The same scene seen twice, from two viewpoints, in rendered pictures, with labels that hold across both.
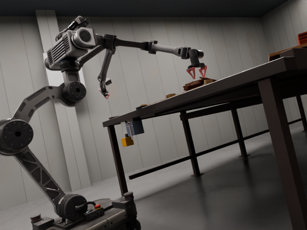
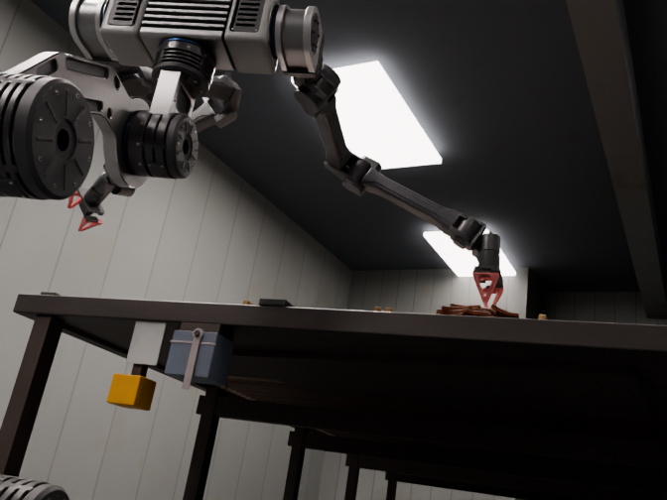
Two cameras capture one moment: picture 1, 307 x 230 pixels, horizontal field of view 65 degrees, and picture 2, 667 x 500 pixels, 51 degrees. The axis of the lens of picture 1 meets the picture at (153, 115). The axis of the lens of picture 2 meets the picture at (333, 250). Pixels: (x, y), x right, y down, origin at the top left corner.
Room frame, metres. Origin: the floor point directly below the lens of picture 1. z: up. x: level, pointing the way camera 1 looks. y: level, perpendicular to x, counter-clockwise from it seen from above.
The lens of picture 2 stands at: (0.44, 0.97, 0.45)
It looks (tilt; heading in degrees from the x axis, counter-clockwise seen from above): 20 degrees up; 326
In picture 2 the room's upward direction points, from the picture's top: 9 degrees clockwise
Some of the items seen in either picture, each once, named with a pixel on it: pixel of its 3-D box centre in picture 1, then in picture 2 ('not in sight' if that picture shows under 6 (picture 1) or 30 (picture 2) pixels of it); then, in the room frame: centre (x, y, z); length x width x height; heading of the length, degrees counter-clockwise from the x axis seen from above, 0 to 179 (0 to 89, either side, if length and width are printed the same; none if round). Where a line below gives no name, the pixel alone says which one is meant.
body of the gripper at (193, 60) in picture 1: (195, 62); (488, 266); (1.66, -0.36, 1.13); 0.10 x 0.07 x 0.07; 125
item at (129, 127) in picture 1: (134, 128); (199, 358); (2.15, 0.19, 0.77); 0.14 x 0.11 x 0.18; 33
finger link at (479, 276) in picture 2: (193, 72); (486, 286); (1.64, -0.34, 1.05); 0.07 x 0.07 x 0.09; 35
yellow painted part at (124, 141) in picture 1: (125, 133); (139, 363); (2.30, 0.30, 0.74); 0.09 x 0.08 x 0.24; 33
